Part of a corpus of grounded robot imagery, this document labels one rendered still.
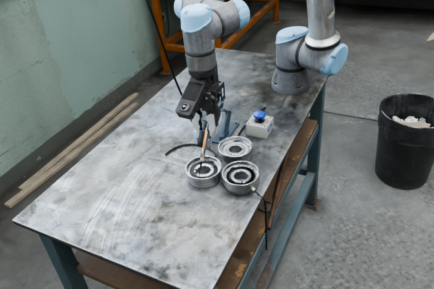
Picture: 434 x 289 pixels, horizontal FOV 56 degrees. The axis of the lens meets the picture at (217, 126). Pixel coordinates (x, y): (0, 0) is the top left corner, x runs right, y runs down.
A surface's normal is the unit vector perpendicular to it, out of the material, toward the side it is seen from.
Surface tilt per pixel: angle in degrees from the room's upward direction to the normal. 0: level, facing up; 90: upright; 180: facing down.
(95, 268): 0
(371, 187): 0
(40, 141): 90
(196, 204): 0
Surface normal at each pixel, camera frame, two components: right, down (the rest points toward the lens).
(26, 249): -0.08, -0.83
